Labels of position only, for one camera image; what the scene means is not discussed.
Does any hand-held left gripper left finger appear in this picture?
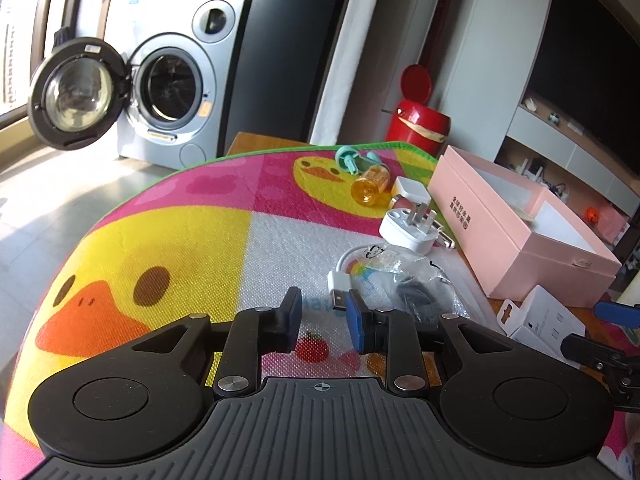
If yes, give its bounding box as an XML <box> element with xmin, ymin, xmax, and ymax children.
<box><xmin>131</xmin><ymin>286</ymin><xmax>303</xmax><ymax>401</ymax></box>

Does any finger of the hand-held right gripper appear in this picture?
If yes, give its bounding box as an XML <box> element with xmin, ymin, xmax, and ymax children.
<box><xmin>594</xmin><ymin>301</ymin><xmax>640</xmax><ymax>329</ymax></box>
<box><xmin>560</xmin><ymin>333</ymin><xmax>640</xmax><ymax>409</ymax></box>

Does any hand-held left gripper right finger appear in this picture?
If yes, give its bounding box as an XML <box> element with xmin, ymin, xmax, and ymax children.
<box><xmin>345</xmin><ymin>292</ymin><xmax>516</xmax><ymax>398</ymax></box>

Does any white cable with plug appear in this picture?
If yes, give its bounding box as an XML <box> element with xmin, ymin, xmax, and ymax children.
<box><xmin>327</xmin><ymin>244</ymin><xmax>397</xmax><ymax>313</ymax></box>

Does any white packaging box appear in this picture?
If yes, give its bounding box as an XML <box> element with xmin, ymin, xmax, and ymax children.
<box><xmin>497</xmin><ymin>285</ymin><xmax>587</xmax><ymax>357</ymax></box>

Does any clear plastic bag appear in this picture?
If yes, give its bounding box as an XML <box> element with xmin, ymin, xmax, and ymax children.
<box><xmin>357</xmin><ymin>245</ymin><xmax>473</xmax><ymax>325</ymax></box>

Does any white plug adapter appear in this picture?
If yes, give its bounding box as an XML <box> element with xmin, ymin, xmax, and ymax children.
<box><xmin>378</xmin><ymin>202</ymin><xmax>442</xmax><ymax>252</ymax></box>

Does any amber plastic bottle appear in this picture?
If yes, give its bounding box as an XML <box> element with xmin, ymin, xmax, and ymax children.
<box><xmin>350</xmin><ymin>164</ymin><xmax>391</xmax><ymax>207</ymax></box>

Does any white charger cube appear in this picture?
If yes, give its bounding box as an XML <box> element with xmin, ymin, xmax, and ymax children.
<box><xmin>390</xmin><ymin>176</ymin><xmax>431</xmax><ymax>209</ymax></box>

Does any pink cardboard box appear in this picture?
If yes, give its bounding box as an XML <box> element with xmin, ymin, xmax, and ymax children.
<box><xmin>427</xmin><ymin>145</ymin><xmax>622</xmax><ymax>308</ymax></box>

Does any teal plastic tool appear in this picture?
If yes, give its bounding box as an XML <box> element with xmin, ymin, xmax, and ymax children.
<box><xmin>335</xmin><ymin>146</ymin><xmax>385</xmax><ymax>177</ymax></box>

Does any colourful duck printed blanket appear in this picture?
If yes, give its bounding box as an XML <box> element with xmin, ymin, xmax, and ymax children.
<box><xmin>0</xmin><ymin>141</ymin><xmax>640</xmax><ymax>480</ymax></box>

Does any television cabinet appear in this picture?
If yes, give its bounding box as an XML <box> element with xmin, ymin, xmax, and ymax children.
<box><xmin>495</xmin><ymin>92</ymin><xmax>640</xmax><ymax>261</ymax></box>

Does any red trash can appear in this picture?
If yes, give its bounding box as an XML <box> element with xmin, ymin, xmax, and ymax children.
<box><xmin>384</xmin><ymin>64</ymin><xmax>451</xmax><ymax>158</ymax></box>

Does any silver washing machine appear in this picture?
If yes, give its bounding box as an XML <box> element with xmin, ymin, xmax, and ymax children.
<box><xmin>117</xmin><ymin>0</ymin><xmax>253</xmax><ymax>171</ymax></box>

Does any black television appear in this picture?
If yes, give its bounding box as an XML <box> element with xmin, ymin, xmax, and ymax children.
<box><xmin>527</xmin><ymin>0</ymin><xmax>640</xmax><ymax>171</ymax></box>

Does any white tall panel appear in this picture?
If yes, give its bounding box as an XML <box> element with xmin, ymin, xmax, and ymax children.
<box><xmin>309</xmin><ymin>0</ymin><xmax>401</xmax><ymax>146</ymax></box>

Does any dark grey tall cabinet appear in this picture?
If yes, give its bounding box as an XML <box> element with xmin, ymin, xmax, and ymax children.
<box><xmin>220</xmin><ymin>0</ymin><xmax>362</xmax><ymax>153</ymax></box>

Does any round washing machine door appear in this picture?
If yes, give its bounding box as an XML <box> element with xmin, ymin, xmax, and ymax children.
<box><xmin>27</xmin><ymin>37</ymin><xmax>136</xmax><ymax>151</ymax></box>

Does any window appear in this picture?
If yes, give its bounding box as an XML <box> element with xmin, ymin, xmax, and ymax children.
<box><xmin>0</xmin><ymin>0</ymin><xmax>68</xmax><ymax>128</ymax></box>

